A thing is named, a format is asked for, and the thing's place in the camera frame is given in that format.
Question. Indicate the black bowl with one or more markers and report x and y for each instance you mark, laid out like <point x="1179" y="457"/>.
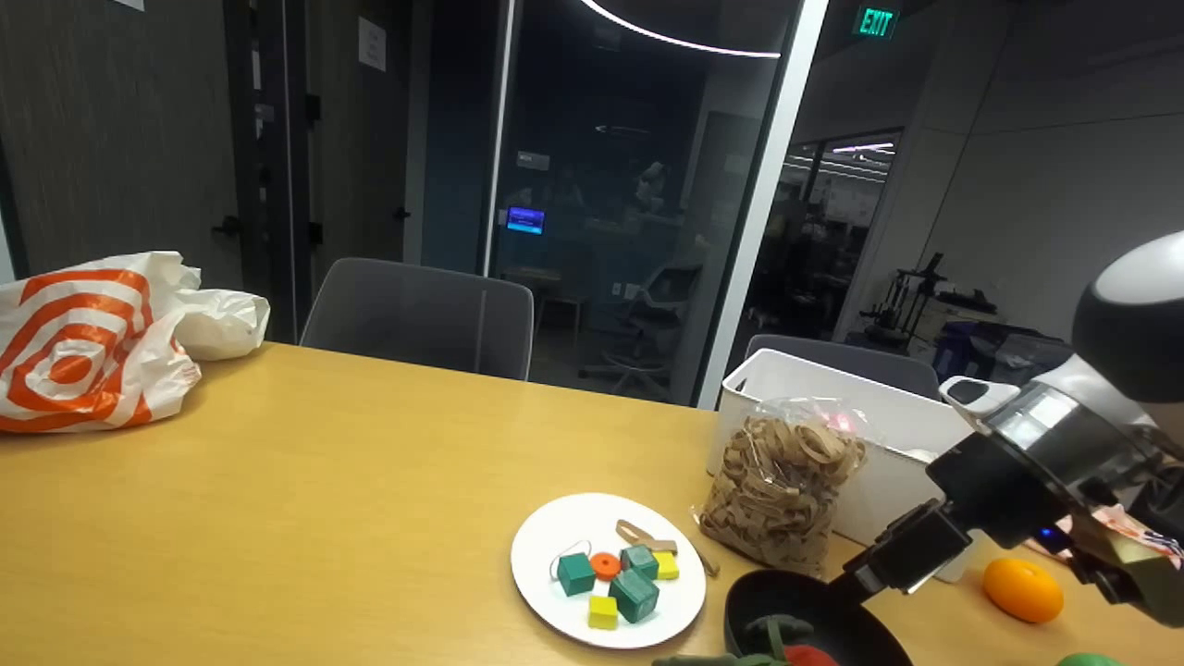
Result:
<point x="853" y="633"/>

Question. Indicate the black tripod machine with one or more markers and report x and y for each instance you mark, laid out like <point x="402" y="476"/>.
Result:
<point x="913" y="301"/>

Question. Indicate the clear bag of rubber bands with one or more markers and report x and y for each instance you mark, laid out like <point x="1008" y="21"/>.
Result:
<point x="778" y="494"/>

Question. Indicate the red toy fruit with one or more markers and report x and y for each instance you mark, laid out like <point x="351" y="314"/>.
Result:
<point x="809" y="656"/>

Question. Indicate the green exit sign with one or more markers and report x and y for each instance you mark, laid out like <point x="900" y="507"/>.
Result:
<point x="873" y="21"/>

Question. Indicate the dark green toy cucumber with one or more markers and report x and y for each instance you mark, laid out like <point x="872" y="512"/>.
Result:
<point x="767" y="633"/>

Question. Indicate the white round plate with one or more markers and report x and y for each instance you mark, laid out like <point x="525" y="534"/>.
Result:
<point x="540" y="540"/>

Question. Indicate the blue lit screen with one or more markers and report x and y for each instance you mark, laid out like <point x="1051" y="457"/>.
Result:
<point x="525" y="219"/>

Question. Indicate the large teal block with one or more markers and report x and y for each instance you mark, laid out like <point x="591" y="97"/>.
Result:
<point x="635" y="596"/>

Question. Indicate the white orange plastic bag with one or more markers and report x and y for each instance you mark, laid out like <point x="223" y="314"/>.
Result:
<point x="85" y="346"/>

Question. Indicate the small teal block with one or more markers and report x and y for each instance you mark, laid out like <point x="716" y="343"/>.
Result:
<point x="576" y="573"/>
<point x="641" y="565"/>

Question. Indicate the yellow block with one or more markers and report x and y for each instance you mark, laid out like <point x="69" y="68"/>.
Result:
<point x="666" y="566"/>
<point x="603" y="612"/>

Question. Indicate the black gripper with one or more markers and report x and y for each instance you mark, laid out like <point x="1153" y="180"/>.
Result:
<point x="987" y="486"/>

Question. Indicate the white paper door sign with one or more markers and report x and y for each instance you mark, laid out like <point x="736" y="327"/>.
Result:
<point x="370" y="44"/>

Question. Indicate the white plastic bin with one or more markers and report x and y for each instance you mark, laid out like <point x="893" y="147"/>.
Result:
<point x="889" y="427"/>

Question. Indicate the orange round bead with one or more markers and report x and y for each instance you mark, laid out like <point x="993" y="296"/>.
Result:
<point x="603" y="566"/>

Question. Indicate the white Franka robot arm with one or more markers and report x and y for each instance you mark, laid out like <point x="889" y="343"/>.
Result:
<point x="1132" y="318"/>

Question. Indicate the green toy apple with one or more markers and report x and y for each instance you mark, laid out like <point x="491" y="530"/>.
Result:
<point x="1091" y="658"/>

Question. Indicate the orange toy fruit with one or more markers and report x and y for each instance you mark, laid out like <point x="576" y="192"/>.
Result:
<point x="1022" y="589"/>

